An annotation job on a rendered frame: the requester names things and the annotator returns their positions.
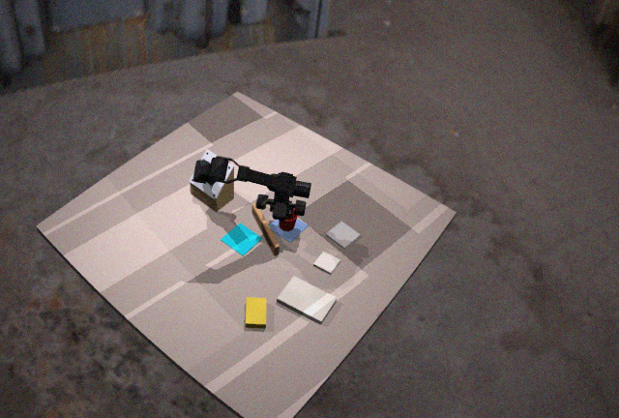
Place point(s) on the dark red cup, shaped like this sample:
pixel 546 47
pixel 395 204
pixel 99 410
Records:
pixel 288 225

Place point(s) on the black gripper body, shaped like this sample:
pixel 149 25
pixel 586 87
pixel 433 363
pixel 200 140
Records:
pixel 262 200

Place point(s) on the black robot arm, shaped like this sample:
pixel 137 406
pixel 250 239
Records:
pixel 283 184

